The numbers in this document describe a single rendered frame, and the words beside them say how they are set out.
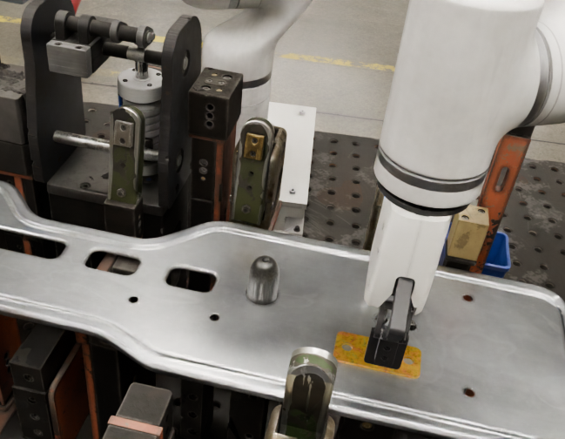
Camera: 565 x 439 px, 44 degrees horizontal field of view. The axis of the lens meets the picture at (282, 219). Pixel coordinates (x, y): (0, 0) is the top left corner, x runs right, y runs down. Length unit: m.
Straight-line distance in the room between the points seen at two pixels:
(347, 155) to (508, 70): 1.07
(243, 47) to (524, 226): 0.67
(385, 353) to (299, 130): 0.86
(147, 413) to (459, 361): 0.30
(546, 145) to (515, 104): 2.79
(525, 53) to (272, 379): 0.36
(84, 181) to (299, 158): 0.52
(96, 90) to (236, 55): 2.11
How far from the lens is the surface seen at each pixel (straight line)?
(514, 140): 0.77
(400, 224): 0.52
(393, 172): 0.51
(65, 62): 0.84
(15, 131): 0.93
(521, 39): 0.47
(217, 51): 1.15
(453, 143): 0.49
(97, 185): 0.93
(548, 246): 1.42
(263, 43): 1.13
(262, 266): 0.69
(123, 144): 0.82
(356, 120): 3.12
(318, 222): 1.32
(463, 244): 0.79
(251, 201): 0.82
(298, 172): 1.29
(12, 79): 0.94
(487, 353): 0.73
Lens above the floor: 1.50
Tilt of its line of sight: 38 degrees down
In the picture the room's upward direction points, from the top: 7 degrees clockwise
